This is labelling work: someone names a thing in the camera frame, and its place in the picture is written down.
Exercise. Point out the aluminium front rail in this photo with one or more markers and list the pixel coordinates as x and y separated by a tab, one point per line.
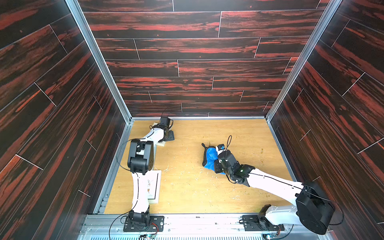
192	227

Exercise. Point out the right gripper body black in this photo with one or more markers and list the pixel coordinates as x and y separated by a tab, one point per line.
217	165

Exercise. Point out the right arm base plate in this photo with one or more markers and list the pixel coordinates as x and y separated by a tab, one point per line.
256	223

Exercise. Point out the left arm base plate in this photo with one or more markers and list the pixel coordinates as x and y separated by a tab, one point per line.
150	223

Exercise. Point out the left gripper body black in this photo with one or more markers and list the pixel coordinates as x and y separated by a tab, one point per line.
170	136

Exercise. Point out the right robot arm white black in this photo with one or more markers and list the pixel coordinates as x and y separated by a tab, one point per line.
309	204

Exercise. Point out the white picture frame deer print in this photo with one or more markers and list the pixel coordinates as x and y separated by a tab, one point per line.
157	135

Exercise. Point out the white picture frame near left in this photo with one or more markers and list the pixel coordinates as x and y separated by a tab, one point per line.
153	186

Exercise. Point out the blue microfiber cloth black trim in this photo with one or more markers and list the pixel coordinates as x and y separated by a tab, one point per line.
211	159

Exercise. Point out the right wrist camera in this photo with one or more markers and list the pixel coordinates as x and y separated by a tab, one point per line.
220	148

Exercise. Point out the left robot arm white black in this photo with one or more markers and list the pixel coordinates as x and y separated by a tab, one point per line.
140	161

